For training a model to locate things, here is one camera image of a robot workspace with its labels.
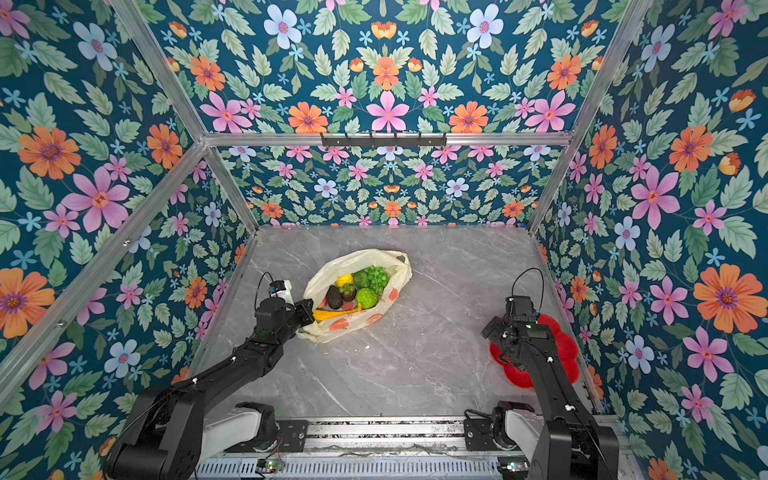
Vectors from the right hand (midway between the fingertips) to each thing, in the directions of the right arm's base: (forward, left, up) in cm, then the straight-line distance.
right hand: (499, 339), depth 85 cm
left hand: (+12, +54, +8) cm, 55 cm away
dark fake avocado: (+15, +50, 0) cm, 52 cm away
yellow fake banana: (+9, +53, -1) cm, 54 cm away
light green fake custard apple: (+14, +39, +1) cm, 42 cm away
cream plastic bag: (+5, +47, +1) cm, 47 cm away
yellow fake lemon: (+21, +48, +1) cm, 52 cm away
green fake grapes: (+22, +36, +1) cm, 42 cm away
